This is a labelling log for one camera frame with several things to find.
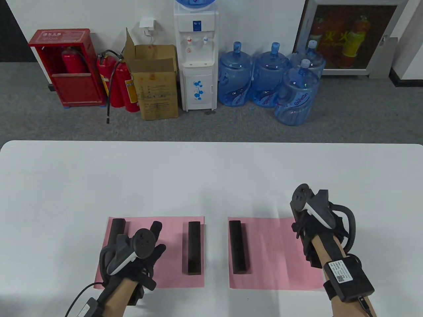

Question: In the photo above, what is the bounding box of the person's left hand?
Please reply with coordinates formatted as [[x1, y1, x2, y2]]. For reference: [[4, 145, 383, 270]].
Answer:
[[99, 221, 166, 292]]

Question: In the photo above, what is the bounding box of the person's right hand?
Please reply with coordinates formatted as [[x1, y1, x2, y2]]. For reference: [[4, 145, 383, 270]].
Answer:
[[290, 190, 351, 246]]

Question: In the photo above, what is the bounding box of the pink paper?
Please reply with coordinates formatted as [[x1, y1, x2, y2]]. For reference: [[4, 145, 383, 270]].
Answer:
[[93, 216, 206, 290], [228, 217, 326, 291]]

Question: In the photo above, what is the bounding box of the person's left forearm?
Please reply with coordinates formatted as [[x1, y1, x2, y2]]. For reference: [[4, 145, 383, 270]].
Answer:
[[104, 276, 140, 317]]

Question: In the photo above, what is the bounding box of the person's right forearm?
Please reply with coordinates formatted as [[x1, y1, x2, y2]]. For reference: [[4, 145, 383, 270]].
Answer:
[[312, 230, 378, 317]]

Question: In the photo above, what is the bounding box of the grey white tracking controller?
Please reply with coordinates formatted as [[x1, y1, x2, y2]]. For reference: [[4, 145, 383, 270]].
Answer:
[[290, 184, 357, 255], [99, 228, 156, 285]]

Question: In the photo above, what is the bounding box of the blue water jug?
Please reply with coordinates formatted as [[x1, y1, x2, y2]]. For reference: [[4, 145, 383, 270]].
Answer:
[[175, 0, 217, 12], [274, 59, 321, 127], [217, 41, 255, 107], [290, 40, 326, 80], [251, 42, 291, 108]]

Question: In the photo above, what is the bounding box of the red fire extinguisher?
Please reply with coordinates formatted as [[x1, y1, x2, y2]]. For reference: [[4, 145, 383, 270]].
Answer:
[[96, 50, 125, 124], [61, 46, 89, 74], [114, 59, 140, 113]]

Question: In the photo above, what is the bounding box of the open cardboard box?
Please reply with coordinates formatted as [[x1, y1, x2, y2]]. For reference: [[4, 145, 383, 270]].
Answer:
[[123, 28, 179, 121]]

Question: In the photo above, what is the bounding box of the red fire extinguisher cabinet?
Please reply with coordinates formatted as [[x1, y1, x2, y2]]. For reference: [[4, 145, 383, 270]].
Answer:
[[28, 28, 107, 108]]

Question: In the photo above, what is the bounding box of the white water dispenser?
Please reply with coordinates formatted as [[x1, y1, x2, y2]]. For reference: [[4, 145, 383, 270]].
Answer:
[[174, 3, 219, 112]]

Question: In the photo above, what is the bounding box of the black door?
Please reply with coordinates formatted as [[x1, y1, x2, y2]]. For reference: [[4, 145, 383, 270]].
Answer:
[[0, 0, 37, 63]]

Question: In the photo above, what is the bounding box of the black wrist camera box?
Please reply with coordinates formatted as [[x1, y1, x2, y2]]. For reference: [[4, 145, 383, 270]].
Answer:
[[77, 297, 103, 317], [323, 257, 376, 303]]

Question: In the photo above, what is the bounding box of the black cable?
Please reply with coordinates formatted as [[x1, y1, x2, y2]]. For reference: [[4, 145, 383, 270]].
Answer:
[[357, 296, 374, 317], [64, 281, 105, 317]]

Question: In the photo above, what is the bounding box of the grey framed glass hose cabinet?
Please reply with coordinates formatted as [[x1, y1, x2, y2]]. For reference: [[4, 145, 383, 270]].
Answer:
[[292, 0, 409, 79]]

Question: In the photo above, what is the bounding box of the white wall socket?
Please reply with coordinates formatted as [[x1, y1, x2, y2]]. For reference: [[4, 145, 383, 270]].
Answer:
[[139, 18, 156, 36]]

